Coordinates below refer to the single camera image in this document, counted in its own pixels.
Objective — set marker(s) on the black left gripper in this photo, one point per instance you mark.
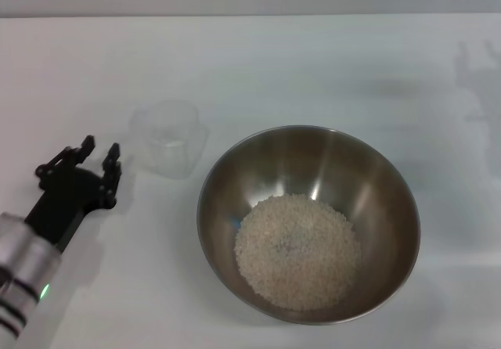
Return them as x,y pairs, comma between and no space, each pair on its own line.
66,200

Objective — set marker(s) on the clear plastic measuring cup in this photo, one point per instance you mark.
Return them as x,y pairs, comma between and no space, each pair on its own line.
168,130

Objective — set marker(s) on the large stainless steel bowl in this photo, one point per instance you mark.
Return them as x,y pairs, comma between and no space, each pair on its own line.
313,161

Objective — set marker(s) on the white rice grains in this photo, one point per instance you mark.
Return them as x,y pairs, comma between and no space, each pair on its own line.
297,255

